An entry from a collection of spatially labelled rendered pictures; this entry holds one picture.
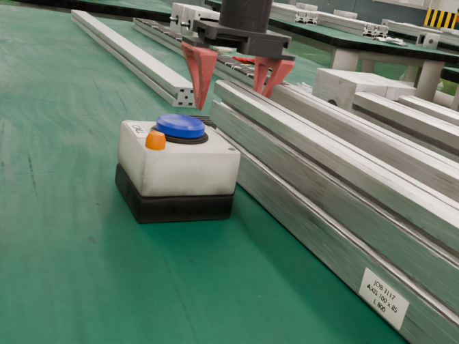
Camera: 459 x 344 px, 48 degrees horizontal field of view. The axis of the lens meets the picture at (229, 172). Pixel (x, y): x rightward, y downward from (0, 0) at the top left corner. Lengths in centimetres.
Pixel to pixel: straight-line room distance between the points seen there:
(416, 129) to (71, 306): 40
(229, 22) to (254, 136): 17
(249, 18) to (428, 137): 23
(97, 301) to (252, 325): 9
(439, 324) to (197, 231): 19
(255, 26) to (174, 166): 25
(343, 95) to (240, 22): 17
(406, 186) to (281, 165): 13
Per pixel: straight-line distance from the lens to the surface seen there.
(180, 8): 167
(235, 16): 59
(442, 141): 56
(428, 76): 350
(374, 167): 36
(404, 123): 60
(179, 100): 77
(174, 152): 39
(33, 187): 45
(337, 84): 69
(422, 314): 33
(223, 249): 38
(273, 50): 61
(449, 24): 868
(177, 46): 134
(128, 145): 42
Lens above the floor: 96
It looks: 20 degrees down
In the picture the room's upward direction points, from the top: 10 degrees clockwise
